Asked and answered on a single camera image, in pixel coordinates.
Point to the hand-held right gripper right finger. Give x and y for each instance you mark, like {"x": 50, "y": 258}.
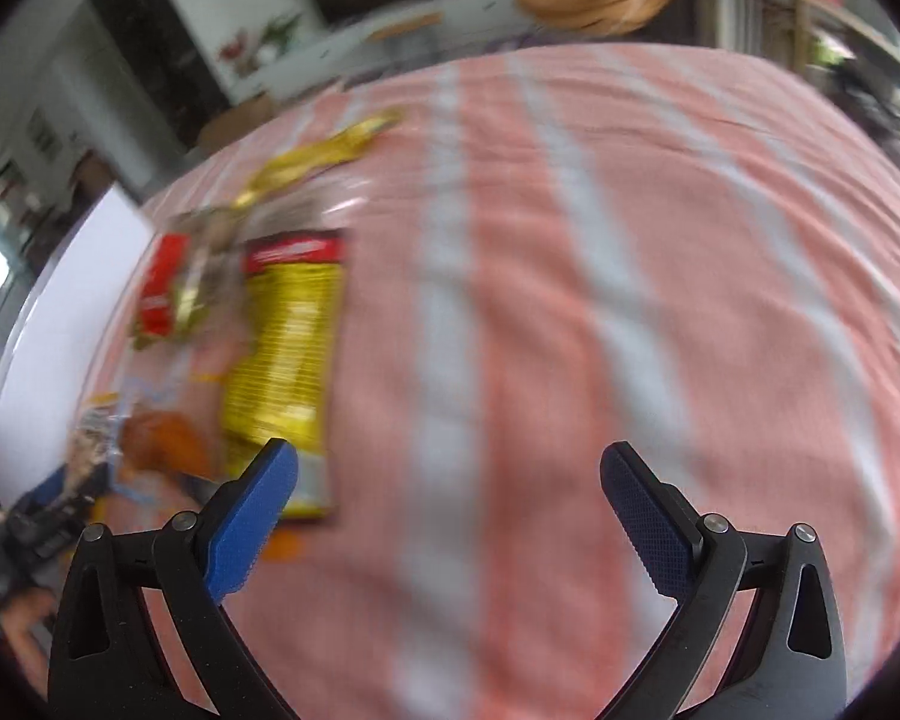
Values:
{"x": 649, "y": 521}

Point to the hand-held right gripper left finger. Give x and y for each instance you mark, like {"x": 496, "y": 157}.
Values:
{"x": 255, "y": 517}

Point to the clear packet with orange meat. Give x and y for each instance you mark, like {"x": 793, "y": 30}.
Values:
{"x": 165, "y": 439}

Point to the yellow printed red-topped packet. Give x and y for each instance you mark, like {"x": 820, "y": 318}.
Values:
{"x": 289, "y": 360}

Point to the white cardboard box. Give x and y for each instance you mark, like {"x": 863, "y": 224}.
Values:
{"x": 67, "y": 315}

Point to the clear packet with red label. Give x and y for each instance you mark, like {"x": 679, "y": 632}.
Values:
{"x": 163, "y": 285}

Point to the clear yellow-edged snack packet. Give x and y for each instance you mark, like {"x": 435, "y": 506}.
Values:
{"x": 210, "y": 270}

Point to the plain yellow snack packet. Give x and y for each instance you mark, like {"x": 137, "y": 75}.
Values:
{"x": 307, "y": 157}

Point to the person's left forearm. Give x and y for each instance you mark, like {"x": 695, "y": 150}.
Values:
{"x": 26, "y": 630}

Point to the orange striped tablecloth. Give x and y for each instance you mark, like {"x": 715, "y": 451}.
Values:
{"x": 607, "y": 315}

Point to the red flowers in vase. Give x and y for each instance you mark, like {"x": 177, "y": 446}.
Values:
{"x": 236, "y": 49}

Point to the white television cabinet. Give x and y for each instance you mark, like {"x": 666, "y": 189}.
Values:
{"x": 330, "y": 52}

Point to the green plant beside white vase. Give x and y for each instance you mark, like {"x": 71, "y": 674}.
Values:
{"x": 279, "y": 34}

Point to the black glass display cabinet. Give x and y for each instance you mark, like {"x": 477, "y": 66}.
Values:
{"x": 157, "y": 37}

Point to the wooden bench with black legs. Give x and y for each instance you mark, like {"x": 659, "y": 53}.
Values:
{"x": 405, "y": 24}

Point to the dark wooden slatted chair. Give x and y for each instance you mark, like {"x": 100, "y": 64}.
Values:
{"x": 750, "y": 7}

